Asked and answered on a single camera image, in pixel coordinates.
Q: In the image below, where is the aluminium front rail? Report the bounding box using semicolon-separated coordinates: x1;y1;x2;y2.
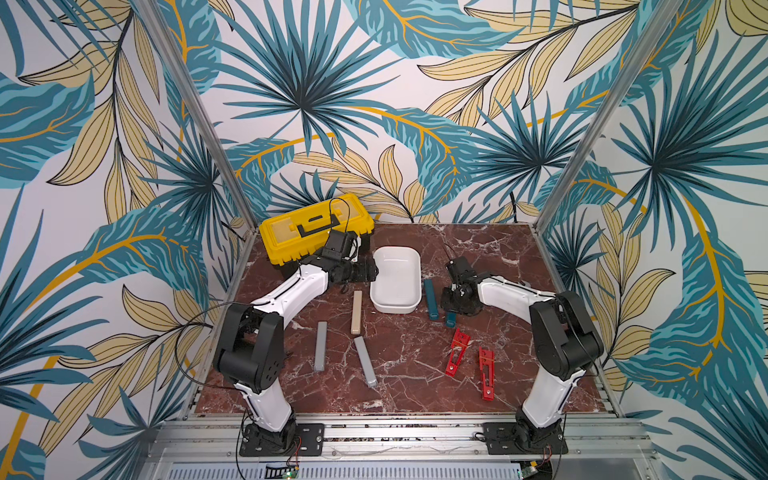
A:
136;413;667;479

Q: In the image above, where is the red clip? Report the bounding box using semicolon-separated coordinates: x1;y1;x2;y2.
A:
445;328;471;377
478;348;495;402

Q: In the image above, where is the red clip right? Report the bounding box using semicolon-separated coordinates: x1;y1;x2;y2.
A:
478;348;495;402

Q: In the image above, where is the red clip left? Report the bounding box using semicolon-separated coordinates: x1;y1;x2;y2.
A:
445;328;471;377

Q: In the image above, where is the aluminium frame post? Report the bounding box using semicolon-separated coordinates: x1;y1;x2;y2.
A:
135;0;258;234
533;0;682;234

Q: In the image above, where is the grey block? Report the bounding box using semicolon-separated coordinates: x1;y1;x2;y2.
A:
354;336;378;388
313;321;328;372

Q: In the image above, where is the beige wooden block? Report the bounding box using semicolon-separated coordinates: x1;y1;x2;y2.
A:
350;290;363;336

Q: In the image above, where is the left aluminium frame post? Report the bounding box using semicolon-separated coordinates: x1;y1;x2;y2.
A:
135;0;258;234

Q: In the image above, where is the teal block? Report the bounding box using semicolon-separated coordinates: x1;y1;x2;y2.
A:
423;278;440;321
444;312;457;329

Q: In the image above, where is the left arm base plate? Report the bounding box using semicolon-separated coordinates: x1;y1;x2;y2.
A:
238;421;325;458

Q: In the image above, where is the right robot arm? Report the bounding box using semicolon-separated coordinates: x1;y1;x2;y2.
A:
441;257;604;447

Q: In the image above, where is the right aluminium frame post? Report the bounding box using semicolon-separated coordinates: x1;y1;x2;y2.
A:
533;0;682;234

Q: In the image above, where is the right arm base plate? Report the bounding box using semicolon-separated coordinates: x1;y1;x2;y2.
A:
482;420;569;456

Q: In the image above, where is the yellow black toolbox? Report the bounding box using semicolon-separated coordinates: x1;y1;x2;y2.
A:
259;194;375;279

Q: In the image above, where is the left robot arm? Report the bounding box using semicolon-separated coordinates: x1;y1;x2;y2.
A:
213;230;378;453

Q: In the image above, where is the white rectangular tray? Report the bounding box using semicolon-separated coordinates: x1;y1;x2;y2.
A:
370;246;422;315

